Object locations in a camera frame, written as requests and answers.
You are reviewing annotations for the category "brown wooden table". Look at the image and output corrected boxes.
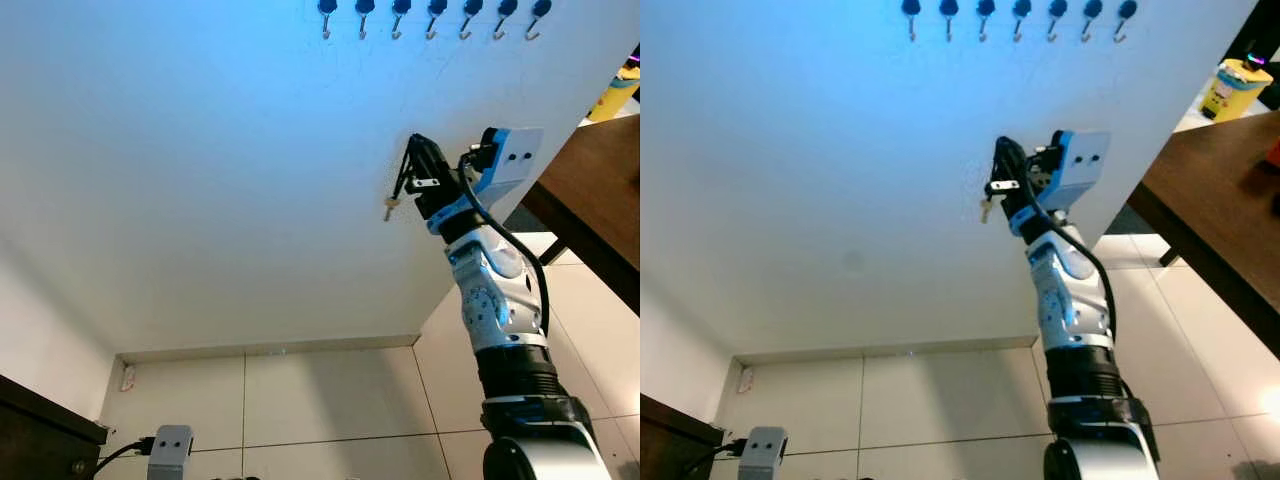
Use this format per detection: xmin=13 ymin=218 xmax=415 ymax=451
xmin=1128 ymin=108 xmax=1280 ymax=359
xmin=520 ymin=115 xmax=641 ymax=313

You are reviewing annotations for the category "yellow container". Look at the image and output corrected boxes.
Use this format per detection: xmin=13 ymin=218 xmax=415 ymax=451
xmin=585 ymin=65 xmax=641 ymax=123
xmin=1198 ymin=58 xmax=1276 ymax=123

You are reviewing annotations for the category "dark wooden furniture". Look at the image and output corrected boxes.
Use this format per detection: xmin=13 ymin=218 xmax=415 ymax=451
xmin=0 ymin=373 xmax=109 ymax=480
xmin=640 ymin=393 xmax=729 ymax=480

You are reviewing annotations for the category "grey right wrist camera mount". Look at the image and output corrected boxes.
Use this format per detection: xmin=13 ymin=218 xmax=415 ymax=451
xmin=1045 ymin=130 xmax=1111 ymax=213
xmin=470 ymin=126 xmax=546 ymax=211

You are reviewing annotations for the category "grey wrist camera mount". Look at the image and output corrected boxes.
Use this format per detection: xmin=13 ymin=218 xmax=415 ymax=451
xmin=148 ymin=425 xmax=194 ymax=480
xmin=1045 ymin=130 xmax=1111 ymax=213
xmin=738 ymin=427 xmax=788 ymax=480
xmin=470 ymin=126 xmax=546 ymax=211

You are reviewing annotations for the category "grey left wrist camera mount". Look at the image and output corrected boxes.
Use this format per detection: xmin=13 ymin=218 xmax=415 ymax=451
xmin=148 ymin=425 xmax=194 ymax=480
xmin=738 ymin=427 xmax=788 ymax=480

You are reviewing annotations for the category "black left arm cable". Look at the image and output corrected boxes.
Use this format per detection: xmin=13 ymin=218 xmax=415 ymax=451
xmin=95 ymin=435 xmax=153 ymax=476
xmin=690 ymin=438 xmax=746 ymax=479

